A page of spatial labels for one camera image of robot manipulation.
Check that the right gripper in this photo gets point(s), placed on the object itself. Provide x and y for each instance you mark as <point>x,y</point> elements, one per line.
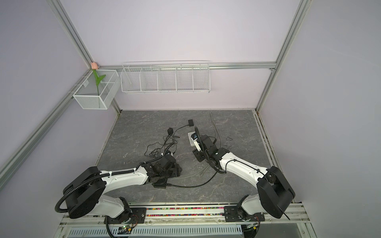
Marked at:
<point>198,155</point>

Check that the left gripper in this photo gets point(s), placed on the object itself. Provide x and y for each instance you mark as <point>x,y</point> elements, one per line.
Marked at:
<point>176,171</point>

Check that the black network switch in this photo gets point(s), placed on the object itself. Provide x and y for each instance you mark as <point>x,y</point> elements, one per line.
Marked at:
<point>161,183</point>

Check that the white router box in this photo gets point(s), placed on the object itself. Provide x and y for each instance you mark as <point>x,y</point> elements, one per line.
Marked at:
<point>190,139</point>

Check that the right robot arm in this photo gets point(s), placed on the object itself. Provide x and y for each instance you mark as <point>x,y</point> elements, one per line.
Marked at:
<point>275,193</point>

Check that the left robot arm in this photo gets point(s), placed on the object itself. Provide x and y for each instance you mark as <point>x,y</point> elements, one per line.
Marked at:
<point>87,194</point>

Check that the black cube power adapter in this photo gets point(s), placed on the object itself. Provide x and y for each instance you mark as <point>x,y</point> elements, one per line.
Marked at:
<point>190,122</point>

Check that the black power adapter with prongs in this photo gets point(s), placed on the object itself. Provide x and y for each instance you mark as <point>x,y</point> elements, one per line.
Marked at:
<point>170,131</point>

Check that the white mesh corner basket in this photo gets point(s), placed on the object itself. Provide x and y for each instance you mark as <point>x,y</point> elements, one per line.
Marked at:
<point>86,94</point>

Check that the artificial tulip flower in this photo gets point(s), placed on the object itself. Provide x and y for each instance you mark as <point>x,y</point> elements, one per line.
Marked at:
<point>98,78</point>

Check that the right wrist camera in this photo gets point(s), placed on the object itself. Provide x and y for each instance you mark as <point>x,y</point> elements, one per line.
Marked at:
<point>194,138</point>

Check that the white wire shelf basket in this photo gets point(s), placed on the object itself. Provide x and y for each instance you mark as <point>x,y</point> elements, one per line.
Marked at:
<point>165,76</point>

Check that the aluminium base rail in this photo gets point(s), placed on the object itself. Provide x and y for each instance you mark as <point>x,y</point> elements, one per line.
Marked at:
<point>208,214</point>

